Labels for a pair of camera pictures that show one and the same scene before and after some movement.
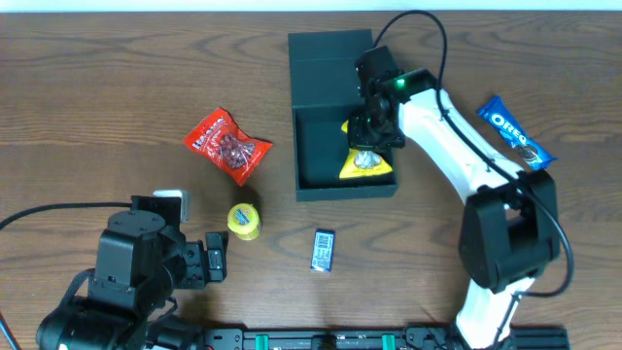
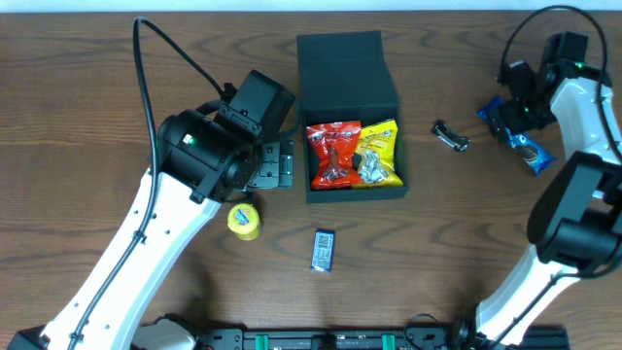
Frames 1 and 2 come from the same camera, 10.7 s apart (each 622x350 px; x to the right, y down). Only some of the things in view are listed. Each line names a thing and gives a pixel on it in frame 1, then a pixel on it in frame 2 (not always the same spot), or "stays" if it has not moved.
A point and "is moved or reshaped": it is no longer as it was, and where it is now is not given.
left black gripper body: [200, 262] → [278, 165]
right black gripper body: [377, 137] → [508, 122]
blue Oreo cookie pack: [496, 113] stays
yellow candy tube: [244, 220] stays
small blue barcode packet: [322, 256] stays
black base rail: [372, 338] stays
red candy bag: [221, 140] is moved or reshaped
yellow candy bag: [363, 162] is moved or reshaped
